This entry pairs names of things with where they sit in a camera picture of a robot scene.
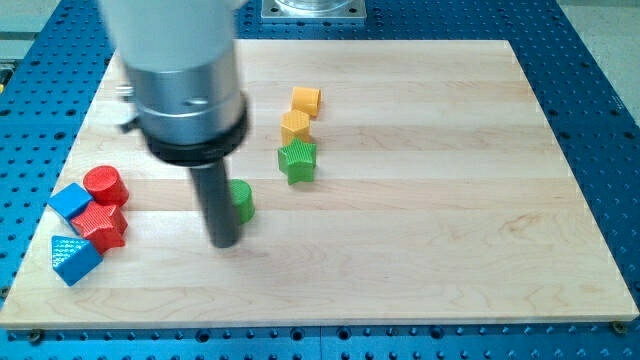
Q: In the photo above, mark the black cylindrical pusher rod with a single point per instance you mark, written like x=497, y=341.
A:
x=214, y=196

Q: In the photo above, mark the green cylinder block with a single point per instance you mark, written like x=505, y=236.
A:
x=242, y=200

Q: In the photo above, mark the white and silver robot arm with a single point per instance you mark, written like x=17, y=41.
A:
x=180, y=62

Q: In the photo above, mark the green star block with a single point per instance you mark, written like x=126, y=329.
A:
x=297, y=161

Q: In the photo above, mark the red star block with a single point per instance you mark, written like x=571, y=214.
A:
x=103, y=225

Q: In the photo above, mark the yellow hexagon block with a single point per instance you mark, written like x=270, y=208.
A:
x=295, y=124

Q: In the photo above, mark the red cylinder block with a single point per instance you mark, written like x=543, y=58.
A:
x=106, y=186

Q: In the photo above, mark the yellow cylinder block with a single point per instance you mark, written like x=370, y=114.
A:
x=307, y=100

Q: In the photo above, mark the blue cube block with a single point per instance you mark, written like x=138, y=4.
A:
x=71, y=201

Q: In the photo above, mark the blue triangle block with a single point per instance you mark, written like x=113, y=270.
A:
x=73, y=258

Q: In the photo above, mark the light wooden board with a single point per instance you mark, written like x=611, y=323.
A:
x=441, y=195

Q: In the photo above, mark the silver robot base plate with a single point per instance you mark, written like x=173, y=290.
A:
x=317, y=10

